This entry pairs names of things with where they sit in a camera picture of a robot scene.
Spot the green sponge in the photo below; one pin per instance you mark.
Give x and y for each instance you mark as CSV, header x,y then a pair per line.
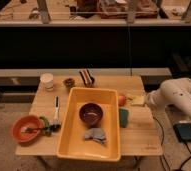
x,y
123,117

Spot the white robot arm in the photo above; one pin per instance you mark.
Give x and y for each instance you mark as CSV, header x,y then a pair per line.
x,y
175,92

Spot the purple bowl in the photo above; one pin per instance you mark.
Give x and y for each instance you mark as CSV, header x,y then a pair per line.
x,y
90,114

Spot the spoon in orange bowl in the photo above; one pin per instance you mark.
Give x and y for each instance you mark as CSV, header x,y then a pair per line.
x,y
30,130

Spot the orange bowl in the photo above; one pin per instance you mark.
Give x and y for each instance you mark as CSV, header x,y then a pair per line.
x,y
17,129

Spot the striped brown white cup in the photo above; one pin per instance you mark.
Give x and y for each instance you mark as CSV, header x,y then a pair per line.
x,y
87,78

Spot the small brown cup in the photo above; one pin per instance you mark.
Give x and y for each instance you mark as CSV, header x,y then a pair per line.
x,y
69,82

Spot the orange fruit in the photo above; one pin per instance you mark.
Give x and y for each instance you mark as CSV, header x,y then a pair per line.
x,y
122,99

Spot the yellow plastic tub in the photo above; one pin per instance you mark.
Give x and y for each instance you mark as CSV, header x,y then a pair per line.
x,y
90,128

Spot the grey cloth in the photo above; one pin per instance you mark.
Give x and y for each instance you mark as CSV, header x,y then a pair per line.
x,y
95,134

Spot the green toy vegetable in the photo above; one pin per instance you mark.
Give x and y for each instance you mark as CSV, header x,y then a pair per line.
x,y
46,126

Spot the wooden table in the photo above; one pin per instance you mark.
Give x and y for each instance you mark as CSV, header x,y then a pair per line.
x,y
138,138

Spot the black pedal box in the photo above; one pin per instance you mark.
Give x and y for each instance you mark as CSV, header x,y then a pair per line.
x,y
183,132

